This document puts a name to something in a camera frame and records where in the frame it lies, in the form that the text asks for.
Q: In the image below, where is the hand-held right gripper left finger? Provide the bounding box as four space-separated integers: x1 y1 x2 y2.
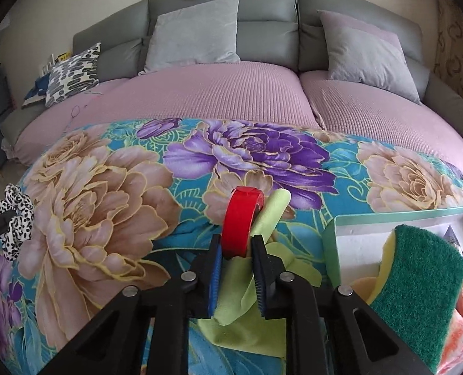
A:
48 234 224 375

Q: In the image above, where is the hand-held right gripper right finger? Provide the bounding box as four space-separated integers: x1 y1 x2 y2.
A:
251 234 435 375

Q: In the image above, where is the light green cloth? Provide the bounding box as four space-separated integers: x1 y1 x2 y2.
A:
196 188 322 358

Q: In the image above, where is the leopard print scrunchie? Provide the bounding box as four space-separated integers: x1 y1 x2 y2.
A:
0 185 34 262

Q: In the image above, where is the red tape roll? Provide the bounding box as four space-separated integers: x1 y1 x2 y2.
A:
221 187 265 260

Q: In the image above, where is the white tray with teal rim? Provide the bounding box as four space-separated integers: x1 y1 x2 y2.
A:
321 205 463 375

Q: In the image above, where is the green yellow scouring sponge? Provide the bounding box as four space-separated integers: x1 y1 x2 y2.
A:
366 224 463 375

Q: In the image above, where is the floral printed blanket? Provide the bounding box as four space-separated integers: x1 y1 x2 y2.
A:
0 116 463 375

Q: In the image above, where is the round beige sponge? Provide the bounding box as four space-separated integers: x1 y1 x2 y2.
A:
351 273 383 303

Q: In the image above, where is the black white patterned pillow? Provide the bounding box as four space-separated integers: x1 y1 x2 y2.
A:
45 43 101 108

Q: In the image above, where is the pink bedspread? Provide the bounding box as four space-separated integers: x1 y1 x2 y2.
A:
13 60 463 182

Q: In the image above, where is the plain grey pillow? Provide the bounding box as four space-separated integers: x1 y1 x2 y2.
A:
139 0 242 76

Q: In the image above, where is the grey and pink pillow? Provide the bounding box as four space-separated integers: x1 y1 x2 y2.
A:
318 10 422 105

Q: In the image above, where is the grey upholstered bed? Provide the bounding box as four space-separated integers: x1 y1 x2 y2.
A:
0 0 463 157

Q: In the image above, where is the beige patterned curtain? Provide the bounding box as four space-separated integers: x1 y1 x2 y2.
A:
433 0 463 102

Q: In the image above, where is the thin cord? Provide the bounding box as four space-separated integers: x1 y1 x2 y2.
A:
69 92 101 120

